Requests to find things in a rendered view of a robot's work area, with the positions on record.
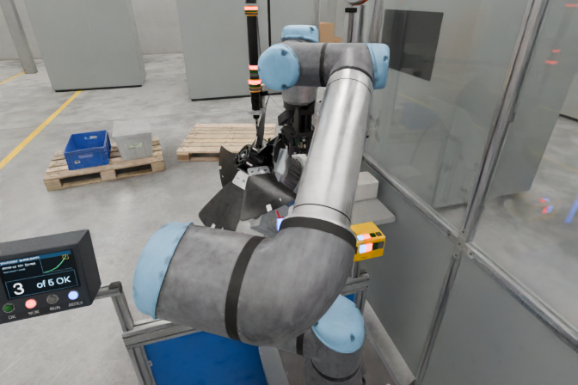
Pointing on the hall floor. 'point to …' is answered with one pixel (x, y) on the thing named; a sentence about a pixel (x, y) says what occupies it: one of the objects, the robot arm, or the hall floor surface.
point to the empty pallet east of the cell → (217, 134)
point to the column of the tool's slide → (355, 24)
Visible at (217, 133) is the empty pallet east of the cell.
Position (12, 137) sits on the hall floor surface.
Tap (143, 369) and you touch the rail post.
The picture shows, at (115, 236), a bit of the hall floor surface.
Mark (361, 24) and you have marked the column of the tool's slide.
